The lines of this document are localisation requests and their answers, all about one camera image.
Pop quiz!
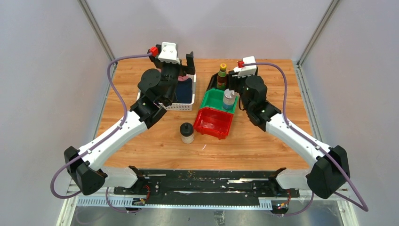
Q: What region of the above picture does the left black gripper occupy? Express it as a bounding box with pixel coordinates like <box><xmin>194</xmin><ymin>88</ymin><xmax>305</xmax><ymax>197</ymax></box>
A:
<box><xmin>148</xmin><ymin>50</ymin><xmax>194</xmax><ymax>104</ymax></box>

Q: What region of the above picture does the yellow cap sauce bottle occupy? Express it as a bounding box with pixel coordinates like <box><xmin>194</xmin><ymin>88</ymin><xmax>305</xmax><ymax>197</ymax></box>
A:
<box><xmin>216</xmin><ymin>63</ymin><xmax>227</xmax><ymax>90</ymax></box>

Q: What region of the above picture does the silver lid jar back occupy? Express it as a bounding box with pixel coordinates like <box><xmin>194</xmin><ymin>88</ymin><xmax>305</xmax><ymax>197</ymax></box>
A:
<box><xmin>222</xmin><ymin>89</ymin><xmax>236</xmax><ymax>112</ymax></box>

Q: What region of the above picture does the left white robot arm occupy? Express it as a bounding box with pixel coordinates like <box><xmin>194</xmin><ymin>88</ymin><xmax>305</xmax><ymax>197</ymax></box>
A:
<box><xmin>63</xmin><ymin>42</ymin><xmax>196</xmax><ymax>195</ymax></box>

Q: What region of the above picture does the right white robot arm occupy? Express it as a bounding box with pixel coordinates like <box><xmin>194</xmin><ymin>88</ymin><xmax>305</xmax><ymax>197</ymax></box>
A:
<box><xmin>228</xmin><ymin>71</ymin><xmax>350</xmax><ymax>199</ymax></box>

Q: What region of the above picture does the pink cloth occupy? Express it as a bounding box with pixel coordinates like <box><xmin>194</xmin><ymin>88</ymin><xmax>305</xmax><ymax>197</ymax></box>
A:
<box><xmin>178</xmin><ymin>76</ymin><xmax>191</xmax><ymax>82</ymax></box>

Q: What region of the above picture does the dark blue cloth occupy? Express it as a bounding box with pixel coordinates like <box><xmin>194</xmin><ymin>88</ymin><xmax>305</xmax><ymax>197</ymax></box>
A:
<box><xmin>174</xmin><ymin>78</ymin><xmax>192</xmax><ymax>104</ymax></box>

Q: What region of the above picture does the black plastic bin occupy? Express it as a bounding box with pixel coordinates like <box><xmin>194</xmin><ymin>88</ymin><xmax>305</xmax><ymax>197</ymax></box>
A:
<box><xmin>206</xmin><ymin>73</ymin><xmax>229</xmax><ymax>91</ymax></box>

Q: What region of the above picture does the green plastic bin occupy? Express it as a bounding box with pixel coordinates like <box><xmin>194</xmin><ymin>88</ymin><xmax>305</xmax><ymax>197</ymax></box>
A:
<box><xmin>199</xmin><ymin>89</ymin><xmax>238</xmax><ymax>114</ymax></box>

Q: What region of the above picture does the white plastic basket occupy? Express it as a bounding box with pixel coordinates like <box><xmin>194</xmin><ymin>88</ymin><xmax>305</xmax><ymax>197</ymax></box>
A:
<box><xmin>155</xmin><ymin>74</ymin><xmax>197</xmax><ymax>111</ymax></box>

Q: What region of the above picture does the red plastic bin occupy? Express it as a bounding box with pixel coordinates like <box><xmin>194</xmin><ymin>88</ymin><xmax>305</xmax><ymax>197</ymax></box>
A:
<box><xmin>193</xmin><ymin>107</ymin><xmax>234</xmax><ymax>140</ymax></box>

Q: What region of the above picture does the black cap shaker front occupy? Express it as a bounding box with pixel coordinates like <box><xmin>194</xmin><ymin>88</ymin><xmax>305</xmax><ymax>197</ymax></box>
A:
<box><xmin>180</xmin><ymin>122</ymin><xmax>194</xmax><ymax>144</ymax></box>

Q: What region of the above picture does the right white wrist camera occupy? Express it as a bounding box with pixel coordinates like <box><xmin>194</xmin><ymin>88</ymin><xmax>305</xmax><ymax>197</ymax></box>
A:
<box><xmin>238</xmin><ymin>56</ymin><xmax>257</xmax><ymax>78</ymax></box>

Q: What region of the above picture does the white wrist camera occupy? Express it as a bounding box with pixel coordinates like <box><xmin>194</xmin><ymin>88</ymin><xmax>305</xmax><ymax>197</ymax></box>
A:
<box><xmin>158</xmin><ymin>42</ymin><xmax>181</xmax><ymax>65</ymax></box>
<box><xmin>238</xmin><ymin>56</ymin><xmax>257</xmax><ymax>78</ymax></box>

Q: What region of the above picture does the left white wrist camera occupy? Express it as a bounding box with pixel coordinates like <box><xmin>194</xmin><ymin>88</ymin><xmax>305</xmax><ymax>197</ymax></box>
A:
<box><xmin>158</xmin><ymin>42</ymin><xmax>181</xmax><ymax>65</ymax></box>

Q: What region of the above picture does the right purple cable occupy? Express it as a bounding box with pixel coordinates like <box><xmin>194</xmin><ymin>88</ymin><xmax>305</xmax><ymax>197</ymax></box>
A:
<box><xmin>241</xmin><ymin>62</ymin><xmax>369</xmax><ymax>217</ymax></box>

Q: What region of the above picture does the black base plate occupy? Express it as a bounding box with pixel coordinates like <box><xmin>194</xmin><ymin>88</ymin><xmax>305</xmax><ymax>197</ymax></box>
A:
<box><xmin>108</xmin><ymin>169</ymin><xmax>306</xmax><ymax>210</ymax></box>

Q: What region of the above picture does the aluminium rail frame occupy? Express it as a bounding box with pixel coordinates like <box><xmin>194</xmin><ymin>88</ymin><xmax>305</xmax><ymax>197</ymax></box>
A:
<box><xmin>56</xmin><ymin>0</ymin><xmax>359</xmax><ymax>226</ymax></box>

